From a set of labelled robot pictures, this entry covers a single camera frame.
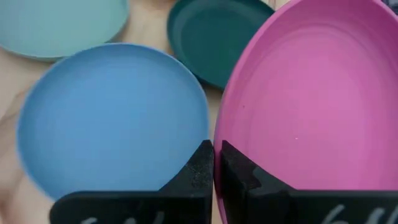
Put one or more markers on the pink plastic plate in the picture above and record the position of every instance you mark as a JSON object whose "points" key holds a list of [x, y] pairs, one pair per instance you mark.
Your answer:
{"points": [[311, 102]]}

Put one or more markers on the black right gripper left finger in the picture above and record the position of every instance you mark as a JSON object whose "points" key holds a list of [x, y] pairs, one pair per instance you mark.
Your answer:
{"points": [[186, 199]]}

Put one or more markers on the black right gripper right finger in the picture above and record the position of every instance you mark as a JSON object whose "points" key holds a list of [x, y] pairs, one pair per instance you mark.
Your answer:
{"points": [[248, 199]]}

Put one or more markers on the blue plastic plate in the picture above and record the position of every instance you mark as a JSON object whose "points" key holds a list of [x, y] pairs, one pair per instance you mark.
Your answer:
{"points": [[109, 118]]}

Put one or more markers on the dark green plastic plate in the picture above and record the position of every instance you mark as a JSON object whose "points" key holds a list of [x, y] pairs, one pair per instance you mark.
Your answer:
{"points": [[211, 37]]}

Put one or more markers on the light teal plastic plate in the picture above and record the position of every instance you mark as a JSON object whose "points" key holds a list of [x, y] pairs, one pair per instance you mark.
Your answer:
{"points": [[53, 25]]}

